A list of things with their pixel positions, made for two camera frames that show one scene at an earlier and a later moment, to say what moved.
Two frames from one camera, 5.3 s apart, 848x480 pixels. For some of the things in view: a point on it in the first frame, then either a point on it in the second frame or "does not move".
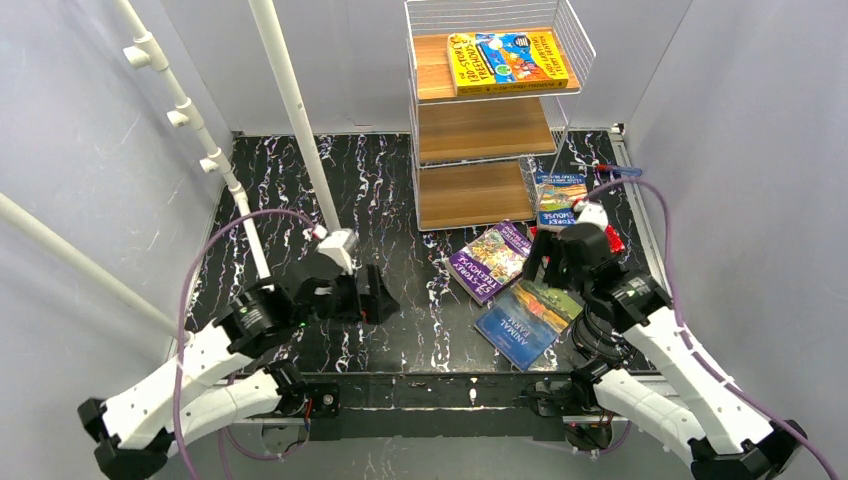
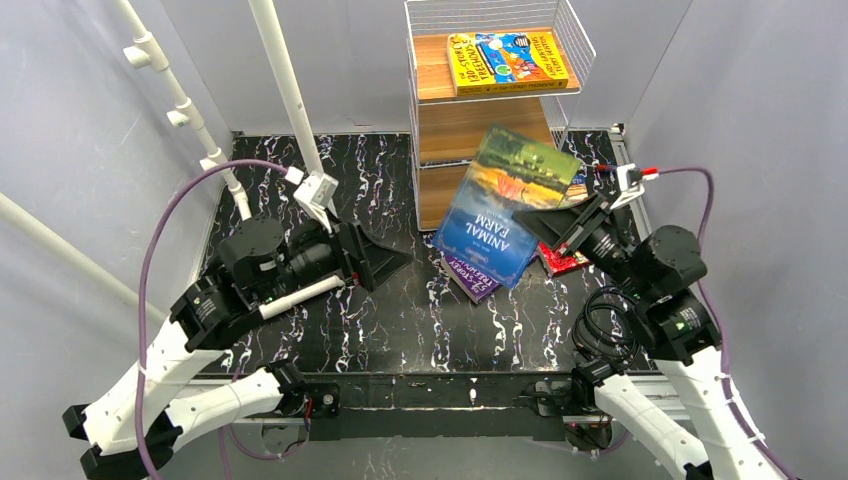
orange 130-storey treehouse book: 495,62 does not move
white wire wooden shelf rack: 489,86 does not move
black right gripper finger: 535,258 → 553,225
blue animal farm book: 525,320 → 506,175
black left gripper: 361,293 → 351,254
